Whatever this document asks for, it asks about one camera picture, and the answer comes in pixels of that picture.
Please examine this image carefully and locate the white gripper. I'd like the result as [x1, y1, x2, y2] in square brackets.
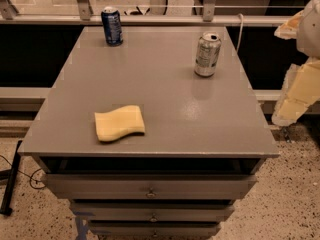
[272, 0, 320, 127]

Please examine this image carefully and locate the blue pepsi soda can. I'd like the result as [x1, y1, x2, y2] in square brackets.
[101, 6, 123, 46]

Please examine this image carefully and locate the middle grey drawer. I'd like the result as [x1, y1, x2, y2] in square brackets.
[70, 203, 234, 222]

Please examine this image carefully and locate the silver 7up soda can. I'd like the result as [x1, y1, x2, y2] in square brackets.
[195, 32, 221, 77]

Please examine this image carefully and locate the bottom grey drawer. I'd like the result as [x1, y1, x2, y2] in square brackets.
[89, 222, 220, 237]

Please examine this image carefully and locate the black floor stand bar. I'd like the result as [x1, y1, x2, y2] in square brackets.
[0, 140, 22, 216]

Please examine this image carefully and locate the grey drawer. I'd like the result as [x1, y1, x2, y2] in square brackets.
[42, 174, 257, 200]
[70, 203, 234, 222]
[89, 222, 220, 237]

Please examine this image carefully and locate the grey drawer cabinet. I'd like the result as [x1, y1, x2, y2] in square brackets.
[18, 25, 280, 240]

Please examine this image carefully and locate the top grey drawer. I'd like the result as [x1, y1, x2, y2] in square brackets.
[42, 174, 257, 200]

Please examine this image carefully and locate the black floor cable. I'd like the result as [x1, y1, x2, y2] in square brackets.
[0, 154, 46, 190]

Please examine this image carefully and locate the white hanging cable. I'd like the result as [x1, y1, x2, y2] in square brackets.
[235, 13, 245, 53]

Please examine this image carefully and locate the yellow sponge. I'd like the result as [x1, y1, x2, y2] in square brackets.
[94, 105, 145, 142]

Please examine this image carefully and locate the metal railing frame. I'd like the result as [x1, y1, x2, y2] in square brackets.
[0, 0, 320, 27]

